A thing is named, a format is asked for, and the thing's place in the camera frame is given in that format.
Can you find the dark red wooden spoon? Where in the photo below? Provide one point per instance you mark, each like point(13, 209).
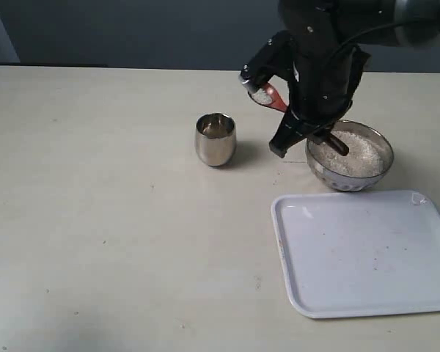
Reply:
point(267, 96)

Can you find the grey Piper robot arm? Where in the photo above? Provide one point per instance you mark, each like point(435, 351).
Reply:
point(386, 23)

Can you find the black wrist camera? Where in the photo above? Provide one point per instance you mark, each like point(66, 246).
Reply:
point(273, 59)

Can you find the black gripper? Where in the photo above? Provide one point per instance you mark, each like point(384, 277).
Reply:
point(325, 75)

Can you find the small steel cup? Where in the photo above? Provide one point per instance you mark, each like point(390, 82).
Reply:
point(215, 139)

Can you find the white plastic tray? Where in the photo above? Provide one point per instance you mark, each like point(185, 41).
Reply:
point(347, 255)

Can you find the steel bowl of rice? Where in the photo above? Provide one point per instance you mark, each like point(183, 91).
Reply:
point(369, 159)

